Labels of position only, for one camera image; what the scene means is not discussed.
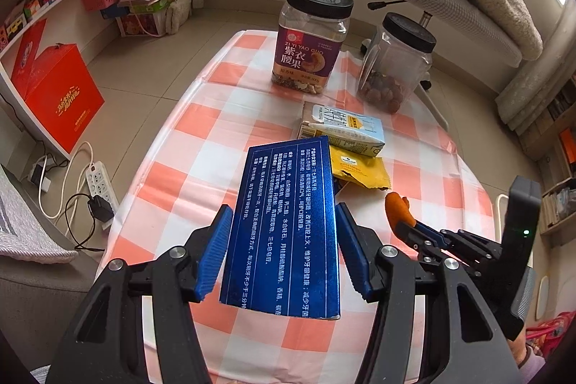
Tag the wooden desk shelf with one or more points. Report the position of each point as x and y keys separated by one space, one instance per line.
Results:
x=550 y=142

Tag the person's right hand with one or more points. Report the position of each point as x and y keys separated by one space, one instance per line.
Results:
x=528 y=362

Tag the pink checkered tablecloth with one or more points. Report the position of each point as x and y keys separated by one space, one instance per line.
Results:
x=195 y=165

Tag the yellow snack packet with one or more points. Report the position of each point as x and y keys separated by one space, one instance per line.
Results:
x=367 y=172

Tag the grey sofa cushion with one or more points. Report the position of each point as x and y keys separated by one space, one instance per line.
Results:
x=22 y=236

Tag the clear jar with chestnuts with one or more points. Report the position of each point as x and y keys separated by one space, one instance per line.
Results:
x=396 y=62

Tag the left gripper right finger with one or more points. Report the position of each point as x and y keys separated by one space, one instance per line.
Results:
x=462 y=341

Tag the black power adapter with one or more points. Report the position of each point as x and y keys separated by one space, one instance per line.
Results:
x=100 y=209

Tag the blue cardboard box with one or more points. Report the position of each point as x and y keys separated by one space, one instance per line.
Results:
x=283 y=256

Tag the white power strip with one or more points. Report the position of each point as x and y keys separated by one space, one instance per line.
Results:
x=99 y=184

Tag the small orange peel piece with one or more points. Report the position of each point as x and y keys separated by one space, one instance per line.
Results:
x=398 y=213

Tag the red gift box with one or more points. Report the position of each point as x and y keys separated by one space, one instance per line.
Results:
x=57 y=86

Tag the purple label nut jar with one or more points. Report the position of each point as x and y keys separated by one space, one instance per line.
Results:
x=309 y=39

